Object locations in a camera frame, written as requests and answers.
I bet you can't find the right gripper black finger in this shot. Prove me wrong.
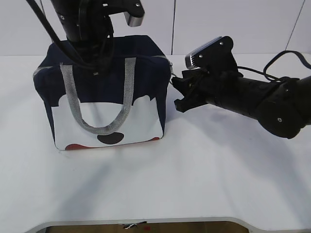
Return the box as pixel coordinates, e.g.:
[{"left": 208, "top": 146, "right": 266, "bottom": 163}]
[{"left": 172, "top": 77, "right": 191, "bottom": 97}]

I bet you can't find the navy blue lunch bag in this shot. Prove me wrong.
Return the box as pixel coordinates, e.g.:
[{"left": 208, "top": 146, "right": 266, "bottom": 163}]
[{"left": 33, "top": 35, "right": 171, "bottom": 150}]

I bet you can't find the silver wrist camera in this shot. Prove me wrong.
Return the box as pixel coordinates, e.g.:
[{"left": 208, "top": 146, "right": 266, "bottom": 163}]
[
  {"left": 185, "top": 36, "right": 222, "bottom": 69},
  {"left": 124, "top": 12, "right": 144, "bottom": 27}
]

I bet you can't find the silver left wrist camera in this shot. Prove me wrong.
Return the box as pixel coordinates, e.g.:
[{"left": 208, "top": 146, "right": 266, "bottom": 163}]
[{"left": 124, "top": 12, "right": 144, "bottom": 27}]

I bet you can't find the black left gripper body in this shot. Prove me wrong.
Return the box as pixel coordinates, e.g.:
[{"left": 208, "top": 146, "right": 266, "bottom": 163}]
[{"left": 52, "top": 0, "right": 145, "bottom": 75}]

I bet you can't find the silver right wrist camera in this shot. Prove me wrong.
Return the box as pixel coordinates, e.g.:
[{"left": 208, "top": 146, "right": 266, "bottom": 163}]
[{"left": 185, "top": 36, "right": 222, "bottom": 69}]

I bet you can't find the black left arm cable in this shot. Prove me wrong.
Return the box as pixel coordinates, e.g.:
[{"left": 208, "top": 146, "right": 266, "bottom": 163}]
[{"left": 25, "top": 0, "right": 98, "bottom": 71}]

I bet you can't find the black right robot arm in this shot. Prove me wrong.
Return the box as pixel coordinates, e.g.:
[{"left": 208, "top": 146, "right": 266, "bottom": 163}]
[{"left": 172, "top": 36, "right": 311, "bottom": 139}]

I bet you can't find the dark blue cable loop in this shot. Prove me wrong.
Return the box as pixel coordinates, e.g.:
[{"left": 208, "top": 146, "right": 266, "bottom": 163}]
[{"left": 237, "top": 50, "right": 311, "bottom": 82}]

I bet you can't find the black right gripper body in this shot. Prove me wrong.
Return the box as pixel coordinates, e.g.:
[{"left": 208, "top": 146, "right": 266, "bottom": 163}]
[{"left": 174, "top": 36, "right": 239, "bottom": 113}]

